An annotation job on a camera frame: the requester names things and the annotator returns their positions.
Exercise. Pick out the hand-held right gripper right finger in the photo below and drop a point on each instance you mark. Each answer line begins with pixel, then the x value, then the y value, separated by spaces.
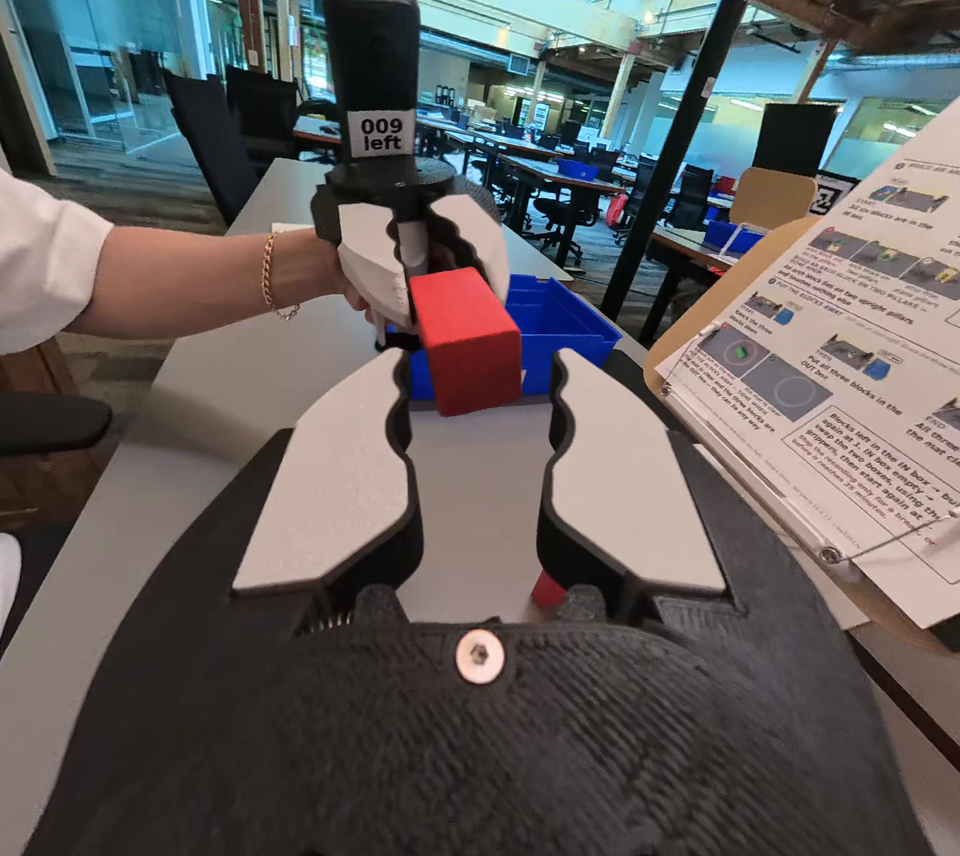
pixel 630 481

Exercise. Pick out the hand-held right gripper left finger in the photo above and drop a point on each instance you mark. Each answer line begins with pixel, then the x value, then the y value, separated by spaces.
pixel 337 481

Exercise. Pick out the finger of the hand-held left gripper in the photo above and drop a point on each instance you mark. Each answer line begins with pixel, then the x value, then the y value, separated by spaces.
pixel 480 234
pixel 367 249

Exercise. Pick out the blue plastic bin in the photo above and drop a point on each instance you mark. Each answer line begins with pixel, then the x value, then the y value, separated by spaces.
pixel 562 324

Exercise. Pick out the red arch block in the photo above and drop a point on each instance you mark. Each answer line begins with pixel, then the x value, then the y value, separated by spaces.
pixel 472 369

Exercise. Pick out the red plank block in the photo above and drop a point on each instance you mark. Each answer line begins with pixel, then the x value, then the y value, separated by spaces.
pixel 546 590

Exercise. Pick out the person's left forearm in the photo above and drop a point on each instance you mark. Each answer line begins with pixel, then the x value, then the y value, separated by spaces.
pixel 187 282

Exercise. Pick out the person's left hand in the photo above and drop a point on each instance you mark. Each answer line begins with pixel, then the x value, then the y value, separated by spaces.
pixel 322 267

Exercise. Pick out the wooden instruction board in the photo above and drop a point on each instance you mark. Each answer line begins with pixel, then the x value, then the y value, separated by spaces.
pixel 675 339

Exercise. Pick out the black office chair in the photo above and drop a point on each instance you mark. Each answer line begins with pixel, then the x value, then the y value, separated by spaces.
pixel 690 196

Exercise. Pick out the printed instruction sheet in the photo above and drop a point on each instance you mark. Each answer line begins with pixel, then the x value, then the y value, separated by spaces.
pixel 840 384

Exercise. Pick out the background blue bin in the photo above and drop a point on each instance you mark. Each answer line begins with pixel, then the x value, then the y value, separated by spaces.
pixel 731 238

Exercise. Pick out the black pole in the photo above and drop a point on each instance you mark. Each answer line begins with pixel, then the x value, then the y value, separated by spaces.
pixel 697 106

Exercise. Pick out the background wooden board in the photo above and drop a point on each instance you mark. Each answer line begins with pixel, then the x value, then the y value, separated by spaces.
pixel 772 196

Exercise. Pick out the black chair armrest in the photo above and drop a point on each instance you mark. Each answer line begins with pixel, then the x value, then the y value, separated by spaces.
pixel 45 421

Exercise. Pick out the person's white shirt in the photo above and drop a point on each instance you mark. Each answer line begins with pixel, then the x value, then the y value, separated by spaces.
pixel 37 264

